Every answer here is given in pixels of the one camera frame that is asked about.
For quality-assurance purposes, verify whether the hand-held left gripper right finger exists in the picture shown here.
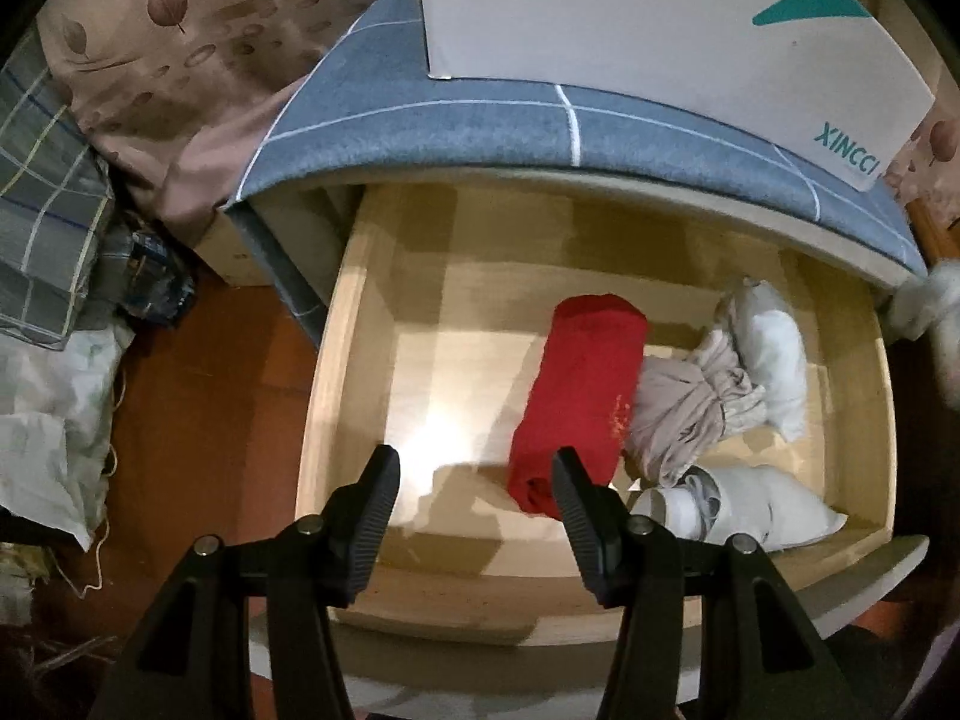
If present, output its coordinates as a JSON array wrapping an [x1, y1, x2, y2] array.
[[551, 446, 863, 720]]

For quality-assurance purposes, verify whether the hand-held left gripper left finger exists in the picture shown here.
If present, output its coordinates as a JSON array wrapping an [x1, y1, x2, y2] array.
[[90, 444, 402, 720]]

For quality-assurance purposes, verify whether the red underwear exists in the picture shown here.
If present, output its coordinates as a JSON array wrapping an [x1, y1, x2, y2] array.
[[506, 295, 650, 520]]

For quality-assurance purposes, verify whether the beige patterned underwear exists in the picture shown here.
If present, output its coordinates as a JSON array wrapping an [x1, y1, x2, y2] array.
[[626, 330, 770, 488]]

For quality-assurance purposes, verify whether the wooden drawer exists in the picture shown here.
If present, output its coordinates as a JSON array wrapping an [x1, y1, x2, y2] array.
[[247, 180, 931, 720]]

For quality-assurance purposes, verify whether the large white underwear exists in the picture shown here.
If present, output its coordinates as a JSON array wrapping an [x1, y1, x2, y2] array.
[[630, 465, 848, 556]]

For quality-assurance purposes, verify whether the white underwear with grey band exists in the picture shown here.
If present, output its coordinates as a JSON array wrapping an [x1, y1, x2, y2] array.
[[716, 277, 809, 443]]

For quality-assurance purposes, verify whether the white underwear with pink lace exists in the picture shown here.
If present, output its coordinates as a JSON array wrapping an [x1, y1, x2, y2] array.
[[889, 259, 960, 413]]

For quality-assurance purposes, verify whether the white cardboard box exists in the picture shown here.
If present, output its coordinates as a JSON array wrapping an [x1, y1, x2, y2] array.
[[415, 0, 938, 194]]

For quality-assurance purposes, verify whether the dark crinkled plastic packaging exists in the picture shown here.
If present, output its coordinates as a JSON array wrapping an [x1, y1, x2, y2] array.
[[97, 229, 200, 327]]

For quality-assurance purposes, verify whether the white plastic bag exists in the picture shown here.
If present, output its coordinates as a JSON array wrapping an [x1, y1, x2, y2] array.
[[0, 322, 132, 552]]

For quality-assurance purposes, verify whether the blue grid cloth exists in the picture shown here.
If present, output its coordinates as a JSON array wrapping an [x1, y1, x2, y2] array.
[[225, 0, 931, 331]]

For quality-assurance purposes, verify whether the grey plaid cloth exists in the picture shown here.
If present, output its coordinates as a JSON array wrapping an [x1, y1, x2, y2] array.
[[0, 37, 121, 350]]

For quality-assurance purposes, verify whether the leaf print blanket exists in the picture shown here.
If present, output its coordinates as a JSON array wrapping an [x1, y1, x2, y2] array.
[[34, 0, 421, 241]]

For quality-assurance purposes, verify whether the wooden bed frame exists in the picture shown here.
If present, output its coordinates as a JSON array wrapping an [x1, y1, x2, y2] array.
[[911, 195, 960, 263]]

